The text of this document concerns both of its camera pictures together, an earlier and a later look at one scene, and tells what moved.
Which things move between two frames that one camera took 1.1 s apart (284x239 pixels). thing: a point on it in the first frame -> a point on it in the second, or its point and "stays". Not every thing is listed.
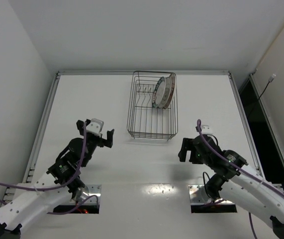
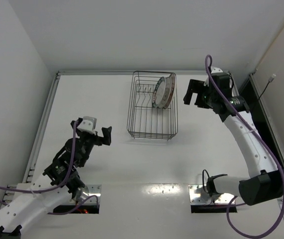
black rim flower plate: [168, 84] stays
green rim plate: [158, 92] stays
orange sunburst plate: [173, 78] stays
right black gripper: [190, 152] -> [200, 93]
